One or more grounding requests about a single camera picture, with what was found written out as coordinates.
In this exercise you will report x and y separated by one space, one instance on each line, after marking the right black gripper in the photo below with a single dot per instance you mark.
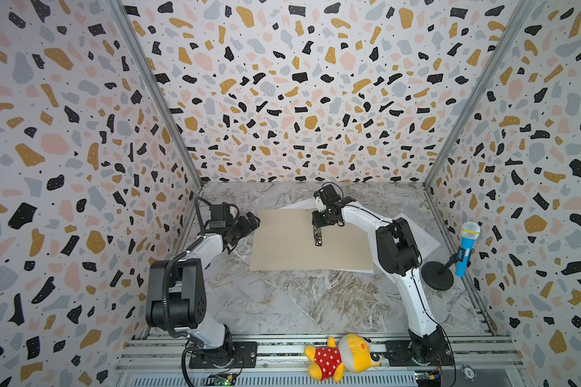
319 221

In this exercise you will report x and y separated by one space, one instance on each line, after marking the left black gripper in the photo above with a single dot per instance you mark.
245 229

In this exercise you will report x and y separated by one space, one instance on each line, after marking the beige manila folder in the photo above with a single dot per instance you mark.
285 241

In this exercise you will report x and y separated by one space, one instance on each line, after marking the technical drawing paper sheet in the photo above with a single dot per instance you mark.
365 271

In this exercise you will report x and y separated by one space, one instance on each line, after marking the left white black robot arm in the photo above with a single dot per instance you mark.
177 301

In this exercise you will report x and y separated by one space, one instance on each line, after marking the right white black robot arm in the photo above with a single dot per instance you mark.
393 249

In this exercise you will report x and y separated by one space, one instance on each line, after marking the text printed paper sheet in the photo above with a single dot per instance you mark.
307 204

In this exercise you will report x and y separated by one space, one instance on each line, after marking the yellow plush toy red dress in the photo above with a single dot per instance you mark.
351 353

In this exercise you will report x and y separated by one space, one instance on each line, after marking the blue toy microphone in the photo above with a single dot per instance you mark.
470 232

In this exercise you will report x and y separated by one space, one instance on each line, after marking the left green circuit board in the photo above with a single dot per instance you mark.
220 379

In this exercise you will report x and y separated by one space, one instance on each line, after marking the right circuit board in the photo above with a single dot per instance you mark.
428 379

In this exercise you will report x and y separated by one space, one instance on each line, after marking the round white blue badge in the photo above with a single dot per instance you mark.
468 373

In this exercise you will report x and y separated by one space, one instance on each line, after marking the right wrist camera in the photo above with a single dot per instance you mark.
321 199

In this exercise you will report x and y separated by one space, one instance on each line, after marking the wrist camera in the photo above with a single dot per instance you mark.
321 199
220 215

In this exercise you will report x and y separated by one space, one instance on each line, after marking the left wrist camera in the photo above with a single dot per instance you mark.
220 215

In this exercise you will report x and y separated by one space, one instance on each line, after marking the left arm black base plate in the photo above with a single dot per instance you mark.
238 355

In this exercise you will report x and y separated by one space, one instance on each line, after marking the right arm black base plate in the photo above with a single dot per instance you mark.
399 355

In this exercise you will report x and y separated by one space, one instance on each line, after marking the aluminium rail frame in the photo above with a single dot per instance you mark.
157 360

